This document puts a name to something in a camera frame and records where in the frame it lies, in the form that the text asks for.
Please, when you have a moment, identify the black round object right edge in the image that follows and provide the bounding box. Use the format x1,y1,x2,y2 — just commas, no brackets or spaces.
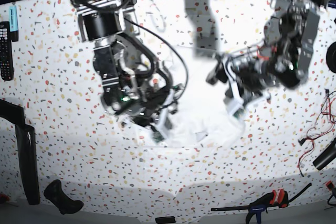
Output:
326,42,336,73

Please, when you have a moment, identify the black orange bar clamp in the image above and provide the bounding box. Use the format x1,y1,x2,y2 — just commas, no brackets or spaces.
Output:
211,183,312,224

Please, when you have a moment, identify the black TV remote control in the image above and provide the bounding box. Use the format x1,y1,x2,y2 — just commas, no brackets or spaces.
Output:
0,21,14,81

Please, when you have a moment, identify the terrazzo pattern table cloth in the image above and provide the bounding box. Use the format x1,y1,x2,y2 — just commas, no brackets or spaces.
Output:
1,0,335,223

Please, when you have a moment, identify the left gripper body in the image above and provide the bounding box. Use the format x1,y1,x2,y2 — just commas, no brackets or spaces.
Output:
221,55,272,115

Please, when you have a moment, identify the teal highlighter marker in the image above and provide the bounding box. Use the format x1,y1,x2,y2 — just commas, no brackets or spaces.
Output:
9,5,19,42

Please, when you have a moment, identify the white T-shirt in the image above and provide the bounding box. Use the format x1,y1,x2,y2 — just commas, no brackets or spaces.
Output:
124,46,245,148

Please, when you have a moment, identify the orange clip right edge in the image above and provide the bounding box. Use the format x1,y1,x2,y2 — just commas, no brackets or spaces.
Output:
326,181,335,190

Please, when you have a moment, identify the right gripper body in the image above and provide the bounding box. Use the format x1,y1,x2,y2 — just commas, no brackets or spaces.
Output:
131,84,183,135

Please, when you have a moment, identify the black cylinder right edge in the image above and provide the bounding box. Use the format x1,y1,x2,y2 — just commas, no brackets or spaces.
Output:
313,138,335,170

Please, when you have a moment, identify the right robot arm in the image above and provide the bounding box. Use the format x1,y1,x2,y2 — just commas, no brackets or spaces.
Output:
71,0,182,140

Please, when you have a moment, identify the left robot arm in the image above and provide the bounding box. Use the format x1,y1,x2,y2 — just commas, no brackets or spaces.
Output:
206,0,328,118

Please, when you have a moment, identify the small black box bottom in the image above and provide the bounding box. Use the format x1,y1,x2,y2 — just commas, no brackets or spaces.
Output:
155,216,176,224

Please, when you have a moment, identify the red black wire bundle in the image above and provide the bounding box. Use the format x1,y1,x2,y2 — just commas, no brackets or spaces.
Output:
297,89,336,177

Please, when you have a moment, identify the black bar clamp left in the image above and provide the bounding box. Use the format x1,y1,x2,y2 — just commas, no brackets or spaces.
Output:
1,100,40,205

